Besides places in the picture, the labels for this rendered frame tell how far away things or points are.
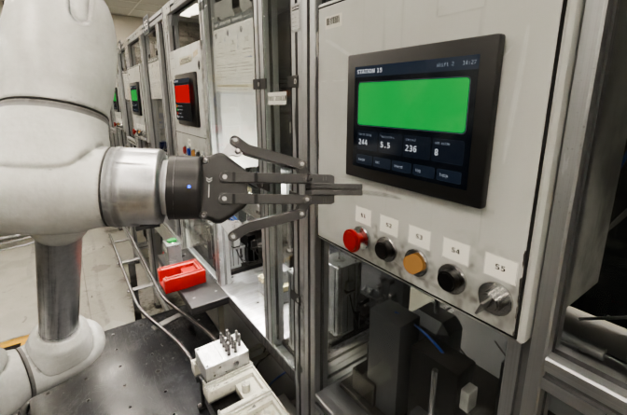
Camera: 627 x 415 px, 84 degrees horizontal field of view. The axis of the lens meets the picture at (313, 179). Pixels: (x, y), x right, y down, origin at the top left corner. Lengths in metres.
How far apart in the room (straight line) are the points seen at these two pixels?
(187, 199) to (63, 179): 0.11
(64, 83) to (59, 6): 0.08
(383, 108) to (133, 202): 0.36
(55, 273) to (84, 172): 0.75
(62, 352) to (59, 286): 0.25
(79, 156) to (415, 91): 0.40
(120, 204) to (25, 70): 0.16
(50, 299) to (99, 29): 0.88
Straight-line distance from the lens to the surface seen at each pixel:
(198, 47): 1.36
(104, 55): 0.48
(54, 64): 0.45
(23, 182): 0.43
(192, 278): 1.51
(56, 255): 1.11
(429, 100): 0.49
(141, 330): 1.77
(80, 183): 0.41
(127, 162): 0.41
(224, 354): 1.14
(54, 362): 1.38
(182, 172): 0.41
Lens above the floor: 1.63
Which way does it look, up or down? 13 degrees down
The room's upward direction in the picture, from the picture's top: straight up
